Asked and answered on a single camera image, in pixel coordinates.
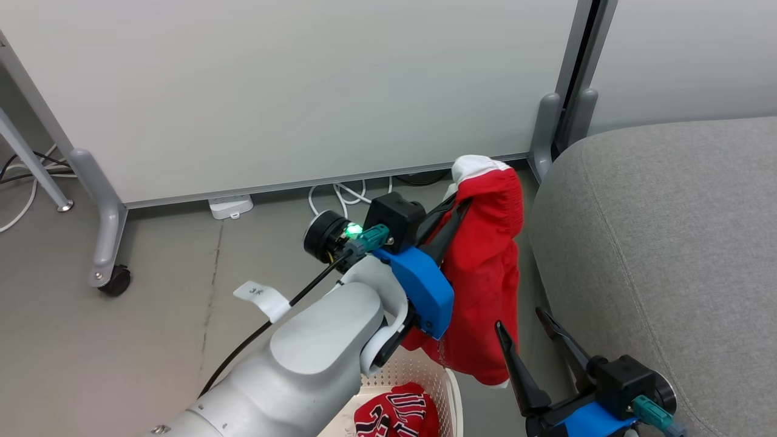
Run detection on white perforated laundry basket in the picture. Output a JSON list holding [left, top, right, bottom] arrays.
[[319, 349, 464, 437]]

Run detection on black left cable teal plug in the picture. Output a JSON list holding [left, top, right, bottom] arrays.
[[199, 223, 390, 398]]

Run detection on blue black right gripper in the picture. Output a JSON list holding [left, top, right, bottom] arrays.
[[495, 307, 688, 437]]

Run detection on large white partition panel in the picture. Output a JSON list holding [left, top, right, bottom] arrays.
[[0, 0, 594, 211]]

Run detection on white power strip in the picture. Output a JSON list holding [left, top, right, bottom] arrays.
[[208, 194, 254, 221]]

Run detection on black floor cable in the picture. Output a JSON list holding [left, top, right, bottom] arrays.
[[393, 170, 453, 186]]

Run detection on long white floor cable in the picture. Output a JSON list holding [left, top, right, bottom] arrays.
[[0, 144, 78, 235]]

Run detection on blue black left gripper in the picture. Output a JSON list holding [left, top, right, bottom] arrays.
[[304, 201, 473, 351]]

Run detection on grey partition foot with caster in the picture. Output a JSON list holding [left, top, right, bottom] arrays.
[[68, 148, 129, 288]]

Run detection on black caster wheel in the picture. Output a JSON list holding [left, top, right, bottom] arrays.
[[98, 265, 132, 297]]

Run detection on red shorts white trim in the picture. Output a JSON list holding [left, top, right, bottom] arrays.
[[401, 155, 524, 389]]

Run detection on grey metal table leg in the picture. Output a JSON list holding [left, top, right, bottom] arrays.
[[0, 108, 75, 213]]

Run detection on white paper left cable label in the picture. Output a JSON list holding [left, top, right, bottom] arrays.
[[234, 280, 292, 324]]

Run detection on thin black floor cables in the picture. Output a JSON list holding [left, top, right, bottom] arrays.
[[0, 151, 77, 184]]

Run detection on small white partition panel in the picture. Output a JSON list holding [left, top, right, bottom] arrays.
[[586, 0, 777, 137]]

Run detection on red basketball jersey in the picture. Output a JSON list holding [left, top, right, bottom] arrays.
[[354, 382, 440, 437]]

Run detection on coiled white cable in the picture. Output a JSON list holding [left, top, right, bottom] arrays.
[[308, 176, 394, 218]]

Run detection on grey fabric sofa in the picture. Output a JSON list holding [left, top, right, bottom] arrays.
[[527, 117, 777, 437]]

